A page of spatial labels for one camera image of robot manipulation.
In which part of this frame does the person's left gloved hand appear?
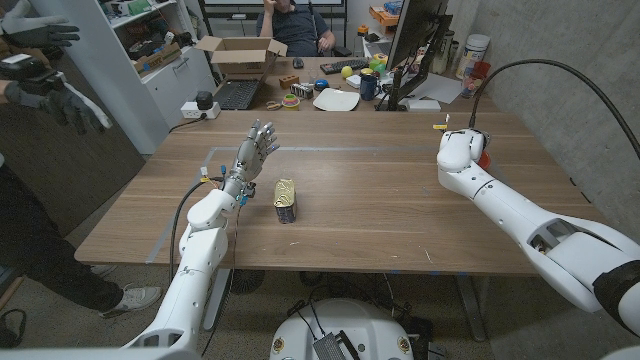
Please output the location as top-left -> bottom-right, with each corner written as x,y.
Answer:
0,0 -> 81,50

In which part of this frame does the person's right gloved hand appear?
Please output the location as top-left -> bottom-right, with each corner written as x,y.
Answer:
3,79 -> 114,135

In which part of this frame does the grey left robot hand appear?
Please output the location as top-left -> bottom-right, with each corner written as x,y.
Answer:
222,118 -> 280,197

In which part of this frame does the gold-topped tin can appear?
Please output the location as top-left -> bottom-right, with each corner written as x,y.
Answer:
272,178 -> 298,225

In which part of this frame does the black laptop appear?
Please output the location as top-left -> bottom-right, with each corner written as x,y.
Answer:
213,52 -> 279,111

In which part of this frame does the white power strip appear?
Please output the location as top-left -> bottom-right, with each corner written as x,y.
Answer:
180,101 -> 222,120

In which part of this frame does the open cardboard box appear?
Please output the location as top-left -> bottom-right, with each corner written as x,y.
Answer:
194,35 -> 289,81

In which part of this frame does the white shelf cabinet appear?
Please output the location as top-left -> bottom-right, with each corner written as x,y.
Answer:
34,0 -> 217,155

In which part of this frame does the white plate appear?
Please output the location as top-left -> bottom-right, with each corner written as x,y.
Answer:
312,87 -> 361,113

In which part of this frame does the black keyboard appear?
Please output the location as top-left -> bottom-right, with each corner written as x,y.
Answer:
319,58 -> 371,76

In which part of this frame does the seated person in dark shirt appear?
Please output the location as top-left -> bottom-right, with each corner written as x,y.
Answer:
256,0 -> 336,58

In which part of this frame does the dark blue mug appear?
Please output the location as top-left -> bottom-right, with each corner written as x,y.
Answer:
359,73 -> 382,102

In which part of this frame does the standing person in dark trousers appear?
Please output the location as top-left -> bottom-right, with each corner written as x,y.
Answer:
0,149 -> 164,320

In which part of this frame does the grey table leg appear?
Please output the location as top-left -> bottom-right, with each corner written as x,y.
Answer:
202,268 -> 232,332
454,273 -> 487,343

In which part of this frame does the flat white box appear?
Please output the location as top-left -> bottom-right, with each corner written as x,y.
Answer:
405,98 -> 442,113

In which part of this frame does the orange storage box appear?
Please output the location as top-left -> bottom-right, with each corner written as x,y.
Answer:
368,4 -> 404,27

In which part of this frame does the white paper sheet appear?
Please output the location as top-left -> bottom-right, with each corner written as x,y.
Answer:
399,72 -> 464,105

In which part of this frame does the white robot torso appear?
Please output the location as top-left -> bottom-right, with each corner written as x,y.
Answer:
269,298 -> 415,360

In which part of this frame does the grey electronics box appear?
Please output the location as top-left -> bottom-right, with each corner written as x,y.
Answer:
312,332 -> 361,360

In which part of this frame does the black monitor on stand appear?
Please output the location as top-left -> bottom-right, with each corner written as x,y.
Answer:
375,0 -> 454,112

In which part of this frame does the dark bottle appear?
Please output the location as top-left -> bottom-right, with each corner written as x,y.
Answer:
432,29 -> 456,76

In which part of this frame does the white wipes canister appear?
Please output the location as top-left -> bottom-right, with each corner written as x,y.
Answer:
454,33 -> 492,80

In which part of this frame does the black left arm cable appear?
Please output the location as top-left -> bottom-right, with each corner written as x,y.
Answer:
168,174 -> 226,284

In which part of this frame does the black floor cable loop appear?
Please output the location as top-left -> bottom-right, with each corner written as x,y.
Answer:
0,308 -> 27,349

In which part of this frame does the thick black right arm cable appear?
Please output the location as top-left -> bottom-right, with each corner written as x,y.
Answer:
468,58 -> 640,161

